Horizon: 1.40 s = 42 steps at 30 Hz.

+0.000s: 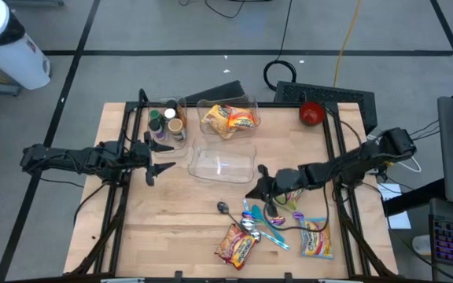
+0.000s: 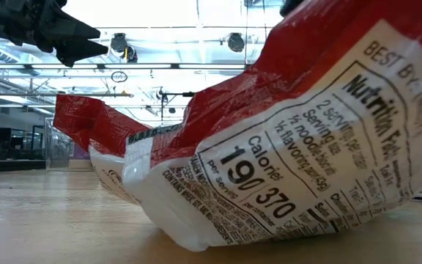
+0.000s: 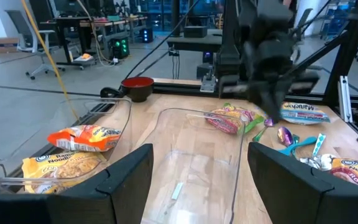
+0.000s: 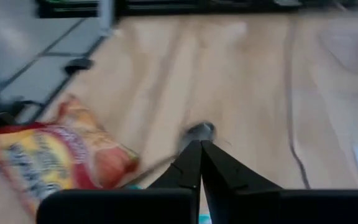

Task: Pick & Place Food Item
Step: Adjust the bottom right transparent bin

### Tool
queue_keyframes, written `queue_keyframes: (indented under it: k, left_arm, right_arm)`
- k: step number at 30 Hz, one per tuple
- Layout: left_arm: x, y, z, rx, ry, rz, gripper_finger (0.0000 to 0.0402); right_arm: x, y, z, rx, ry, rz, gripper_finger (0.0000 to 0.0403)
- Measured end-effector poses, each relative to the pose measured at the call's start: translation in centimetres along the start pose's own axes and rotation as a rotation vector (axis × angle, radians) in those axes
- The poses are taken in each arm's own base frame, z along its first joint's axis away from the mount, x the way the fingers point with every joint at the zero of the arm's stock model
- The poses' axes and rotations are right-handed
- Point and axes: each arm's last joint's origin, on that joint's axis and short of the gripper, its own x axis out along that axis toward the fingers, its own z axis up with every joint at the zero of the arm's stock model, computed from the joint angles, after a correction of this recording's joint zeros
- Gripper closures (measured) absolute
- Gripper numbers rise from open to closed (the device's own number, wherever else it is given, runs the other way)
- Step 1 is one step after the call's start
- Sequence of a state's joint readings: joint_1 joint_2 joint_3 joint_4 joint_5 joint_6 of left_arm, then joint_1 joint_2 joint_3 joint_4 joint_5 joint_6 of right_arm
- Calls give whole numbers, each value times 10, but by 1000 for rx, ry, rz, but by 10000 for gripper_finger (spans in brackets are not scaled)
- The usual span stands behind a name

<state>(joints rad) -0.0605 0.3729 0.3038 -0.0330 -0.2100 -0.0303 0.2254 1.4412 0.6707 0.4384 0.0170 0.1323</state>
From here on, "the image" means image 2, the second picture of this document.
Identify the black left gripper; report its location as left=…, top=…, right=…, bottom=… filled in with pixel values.
left=0, top=0, right=108, bottom=68

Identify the purple label black lid bottle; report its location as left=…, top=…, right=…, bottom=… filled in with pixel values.
left=72, top=143, right=91, bottom=161

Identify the red ramen packet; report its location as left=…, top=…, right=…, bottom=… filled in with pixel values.
left=52, top=0, right=422, bottom=253

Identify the black ceiling fixture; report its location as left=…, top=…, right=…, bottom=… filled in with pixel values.
left=108, top=32, right=139, bottom=64
left=226, top=32, right=246, bottom=54

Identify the clear plastic bin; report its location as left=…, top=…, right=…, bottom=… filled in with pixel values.
left=43, top=116, right=76, bottom=172

